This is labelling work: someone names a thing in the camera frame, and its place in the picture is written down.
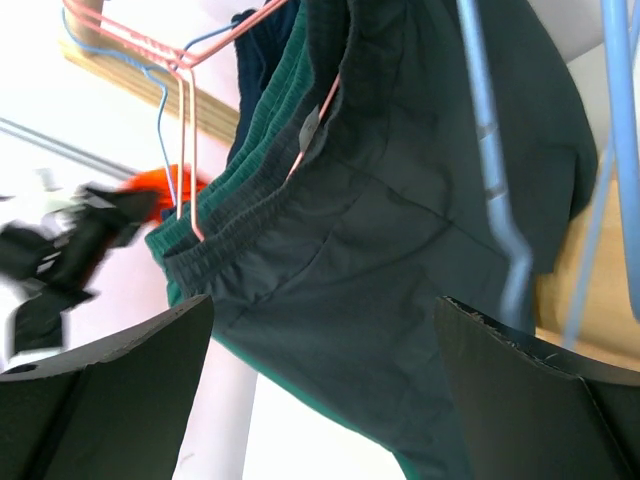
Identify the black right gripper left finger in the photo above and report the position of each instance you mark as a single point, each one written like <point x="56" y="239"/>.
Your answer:
<point x="113" y="409"/>

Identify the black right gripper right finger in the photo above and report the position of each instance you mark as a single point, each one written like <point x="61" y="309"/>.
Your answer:
<point x="532" y="410"/>

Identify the blue hanger of orange shorts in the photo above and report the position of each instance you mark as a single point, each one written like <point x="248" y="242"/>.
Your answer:
<point x="513" y="311"/>

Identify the orange mesh shorts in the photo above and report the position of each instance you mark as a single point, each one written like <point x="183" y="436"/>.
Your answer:
<point x="157" y="180"/>

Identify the black shorts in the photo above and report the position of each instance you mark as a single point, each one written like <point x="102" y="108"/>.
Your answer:
<point x="459" y="256"/>

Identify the teal green shorts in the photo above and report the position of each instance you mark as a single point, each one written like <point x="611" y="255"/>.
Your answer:
<point x="250" y="165"/>

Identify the pink hanger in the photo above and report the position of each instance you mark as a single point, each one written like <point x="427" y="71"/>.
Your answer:
<point x="165" y="55"/>
<point x="195" y="150"/>

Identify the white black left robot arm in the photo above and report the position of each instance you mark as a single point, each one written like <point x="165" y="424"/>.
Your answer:
<point x="53" y="271"/>

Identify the light blue hanger far left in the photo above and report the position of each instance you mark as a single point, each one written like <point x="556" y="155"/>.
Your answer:
<point x="149" y="70"/>

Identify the navy blue shorts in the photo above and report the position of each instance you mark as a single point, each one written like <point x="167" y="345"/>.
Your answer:
<point x="258" y="52"/>

